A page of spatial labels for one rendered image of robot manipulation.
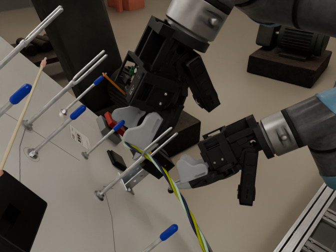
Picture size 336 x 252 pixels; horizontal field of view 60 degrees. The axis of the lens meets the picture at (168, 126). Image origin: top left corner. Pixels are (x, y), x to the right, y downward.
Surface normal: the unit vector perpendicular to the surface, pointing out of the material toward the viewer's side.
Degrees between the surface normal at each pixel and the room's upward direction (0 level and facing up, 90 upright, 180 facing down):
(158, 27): 61
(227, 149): 69
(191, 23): 78
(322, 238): 0
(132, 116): 97
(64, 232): 54
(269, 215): 0
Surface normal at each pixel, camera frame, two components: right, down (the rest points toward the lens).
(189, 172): -0.29, 0.22
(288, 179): 0.00, -0.83
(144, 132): 0.47, 0.50
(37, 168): 0.75, -0.66
